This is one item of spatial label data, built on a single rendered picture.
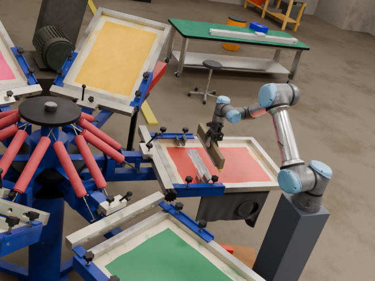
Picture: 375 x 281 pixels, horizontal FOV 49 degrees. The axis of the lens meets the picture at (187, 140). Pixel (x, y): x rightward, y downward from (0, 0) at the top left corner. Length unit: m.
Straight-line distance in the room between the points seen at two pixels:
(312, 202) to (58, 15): 4.48
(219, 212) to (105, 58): 1.36
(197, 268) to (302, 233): 0.56
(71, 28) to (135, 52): 2.88
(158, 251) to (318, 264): 2.05
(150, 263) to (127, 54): 1.67
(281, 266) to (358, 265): 1.77
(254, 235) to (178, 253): 1.83
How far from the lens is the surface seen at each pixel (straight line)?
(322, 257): 3.86
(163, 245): 2.02
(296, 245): 2.21
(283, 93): 2.02
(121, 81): 2.94
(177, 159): 2.63
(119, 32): 3.23
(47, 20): 5.80
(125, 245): 1.99
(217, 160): 2.44
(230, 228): 3.72
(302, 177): 1.94
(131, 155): 2.43
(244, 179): 2.62
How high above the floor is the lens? 2.36
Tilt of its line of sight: 29 degrees down
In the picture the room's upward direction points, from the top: 13 degrees clockwise
